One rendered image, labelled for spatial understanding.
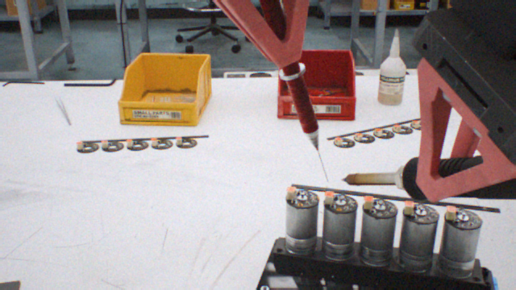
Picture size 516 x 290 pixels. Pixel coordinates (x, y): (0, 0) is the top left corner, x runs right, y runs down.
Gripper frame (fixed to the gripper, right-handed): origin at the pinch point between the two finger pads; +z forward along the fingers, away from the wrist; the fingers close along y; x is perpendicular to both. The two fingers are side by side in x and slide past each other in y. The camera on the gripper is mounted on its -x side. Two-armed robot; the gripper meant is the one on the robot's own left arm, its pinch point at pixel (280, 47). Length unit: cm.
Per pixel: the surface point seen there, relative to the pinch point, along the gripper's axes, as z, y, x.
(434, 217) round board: 14.8, -3.3, -5.8
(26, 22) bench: 40, 261, 32
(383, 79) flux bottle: 23.0, 30.2, -22.6
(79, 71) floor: 89, 314, 23
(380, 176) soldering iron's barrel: 8.7, -4.1, -2.2
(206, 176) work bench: 17.5, 19.5, 5.3
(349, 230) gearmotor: 14.8, -0.4, -0.6
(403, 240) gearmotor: 16.1, -2.6, -3.5
